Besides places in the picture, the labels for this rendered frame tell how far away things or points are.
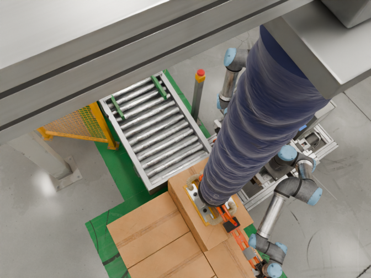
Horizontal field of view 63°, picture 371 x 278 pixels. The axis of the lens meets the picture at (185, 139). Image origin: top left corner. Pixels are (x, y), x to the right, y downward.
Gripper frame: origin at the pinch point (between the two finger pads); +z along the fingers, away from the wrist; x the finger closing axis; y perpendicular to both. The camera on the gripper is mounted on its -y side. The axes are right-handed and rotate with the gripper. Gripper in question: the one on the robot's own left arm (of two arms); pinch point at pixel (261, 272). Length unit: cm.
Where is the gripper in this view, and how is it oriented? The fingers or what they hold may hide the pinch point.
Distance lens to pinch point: 225.3
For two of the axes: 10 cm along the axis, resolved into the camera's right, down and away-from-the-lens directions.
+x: -8.7, 4.5, -2.2
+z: -0.4, 3.7, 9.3
